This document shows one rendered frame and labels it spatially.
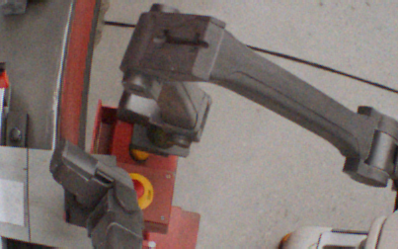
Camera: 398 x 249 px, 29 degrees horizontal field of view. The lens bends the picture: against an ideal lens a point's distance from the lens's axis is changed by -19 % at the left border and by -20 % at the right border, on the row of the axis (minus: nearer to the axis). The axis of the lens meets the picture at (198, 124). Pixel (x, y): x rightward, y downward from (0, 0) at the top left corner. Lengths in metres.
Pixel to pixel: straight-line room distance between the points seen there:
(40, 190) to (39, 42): 0.36
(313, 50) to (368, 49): 0.22
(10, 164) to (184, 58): 0.55
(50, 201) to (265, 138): 1.19
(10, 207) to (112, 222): 0.38
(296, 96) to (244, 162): 1.42
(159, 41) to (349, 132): 0.29
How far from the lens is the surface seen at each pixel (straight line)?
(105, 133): 1.78
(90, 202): 1.22
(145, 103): 1.48
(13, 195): 1.46
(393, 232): 1.13
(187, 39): 1.03
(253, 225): 2.47
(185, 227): 2.44
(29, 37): 1.69
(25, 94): 1.64
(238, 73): 1.04
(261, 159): 2.51
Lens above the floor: 2.40
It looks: 72 degrees down
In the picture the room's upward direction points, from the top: 10 degrees clockwise
